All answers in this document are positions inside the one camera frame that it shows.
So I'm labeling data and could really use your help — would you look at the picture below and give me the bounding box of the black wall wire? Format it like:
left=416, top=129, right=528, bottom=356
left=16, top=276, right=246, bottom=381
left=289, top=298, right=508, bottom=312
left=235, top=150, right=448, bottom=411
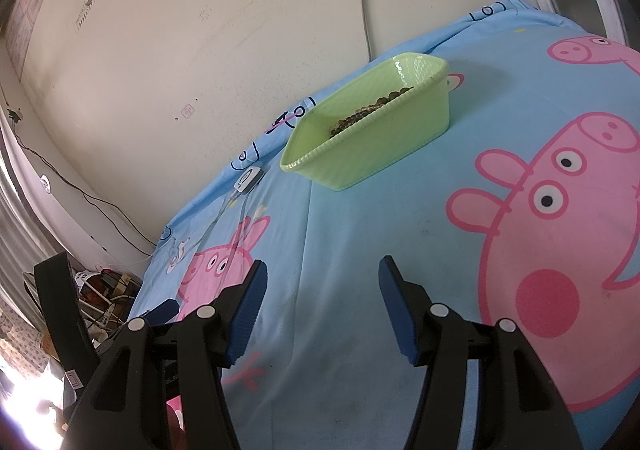
left=7, top=107, right=158, bottom=256

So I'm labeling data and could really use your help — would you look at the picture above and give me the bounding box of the amber bead bracelet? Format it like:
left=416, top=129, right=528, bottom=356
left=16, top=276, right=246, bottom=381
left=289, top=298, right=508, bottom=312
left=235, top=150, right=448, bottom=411
left=327, top=107, right=376, bottom=137

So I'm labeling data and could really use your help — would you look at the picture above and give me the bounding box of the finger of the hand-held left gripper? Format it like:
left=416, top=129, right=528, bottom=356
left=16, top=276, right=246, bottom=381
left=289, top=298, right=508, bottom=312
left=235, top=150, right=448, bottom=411
left=131, top=299, right=179, bottom=328

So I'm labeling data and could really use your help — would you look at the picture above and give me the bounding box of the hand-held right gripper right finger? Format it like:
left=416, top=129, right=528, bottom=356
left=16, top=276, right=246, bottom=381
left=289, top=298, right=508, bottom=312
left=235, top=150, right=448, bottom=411
left=378, top=255, right=586, bottom=450

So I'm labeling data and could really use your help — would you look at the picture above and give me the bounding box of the cartoon pig printed blanket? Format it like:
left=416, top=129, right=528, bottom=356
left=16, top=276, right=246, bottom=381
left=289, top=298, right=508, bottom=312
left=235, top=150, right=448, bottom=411
left=127, top=0, right=640, bottom=450

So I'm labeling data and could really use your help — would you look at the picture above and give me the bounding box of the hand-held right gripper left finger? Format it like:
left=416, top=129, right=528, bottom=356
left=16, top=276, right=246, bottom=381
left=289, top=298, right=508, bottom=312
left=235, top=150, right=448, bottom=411
left=60, top=259, right=268, bottom=450

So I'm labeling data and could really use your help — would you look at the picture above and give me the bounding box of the green plastic basket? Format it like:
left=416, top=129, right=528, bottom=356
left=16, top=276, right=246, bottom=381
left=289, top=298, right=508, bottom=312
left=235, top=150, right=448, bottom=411
left=279, top=52, right=451, bottom=192

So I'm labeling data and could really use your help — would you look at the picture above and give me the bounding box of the black chair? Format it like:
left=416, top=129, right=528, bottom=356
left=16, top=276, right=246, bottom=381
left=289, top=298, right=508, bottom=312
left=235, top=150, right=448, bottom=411
left=32, top=251, right=101, bottom=371

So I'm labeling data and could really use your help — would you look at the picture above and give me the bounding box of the wall poster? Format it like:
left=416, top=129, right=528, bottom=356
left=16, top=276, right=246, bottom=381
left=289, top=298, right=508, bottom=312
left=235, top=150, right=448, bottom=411
left=2, top=0, right=61, bottom=81

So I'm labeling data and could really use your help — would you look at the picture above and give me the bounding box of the white charger cable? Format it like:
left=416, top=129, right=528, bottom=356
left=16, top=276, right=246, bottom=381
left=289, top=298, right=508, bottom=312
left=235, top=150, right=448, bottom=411
left=167, top=190, right=246, bottom=266

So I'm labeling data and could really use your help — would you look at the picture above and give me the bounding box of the grey wall cable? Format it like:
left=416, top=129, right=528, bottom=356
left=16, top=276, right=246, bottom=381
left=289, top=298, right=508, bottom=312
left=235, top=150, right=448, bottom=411
left=357, top=0, right=373, bottom=62

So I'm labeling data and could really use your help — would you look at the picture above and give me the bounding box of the white wire basket with clutter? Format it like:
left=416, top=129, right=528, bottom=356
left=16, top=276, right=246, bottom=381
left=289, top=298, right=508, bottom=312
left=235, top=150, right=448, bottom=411
left=72, top=267, right=143, bottom=341

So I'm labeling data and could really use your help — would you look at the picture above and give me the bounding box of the white charger puck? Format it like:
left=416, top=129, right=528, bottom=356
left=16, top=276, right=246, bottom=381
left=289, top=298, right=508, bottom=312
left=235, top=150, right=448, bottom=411
left=234, top=167, right=263, bottom=193

